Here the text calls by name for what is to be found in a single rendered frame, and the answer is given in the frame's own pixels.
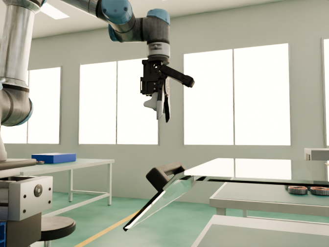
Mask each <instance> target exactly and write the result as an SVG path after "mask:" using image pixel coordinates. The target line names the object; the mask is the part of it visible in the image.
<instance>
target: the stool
mask: <svg viewBox="0 0 329 247"><path fill-rule="evenodd" d="M75 229H76V222H75V221H74V220H73V219H72V218H68V217H44V218H42V223H41V239H40V240H38V241H37V242H42V241H44V247H51V240H56V239H60V238H64V237H66V236H69V235H70V234H72V233H73V232H74V231H75Z"/></svg>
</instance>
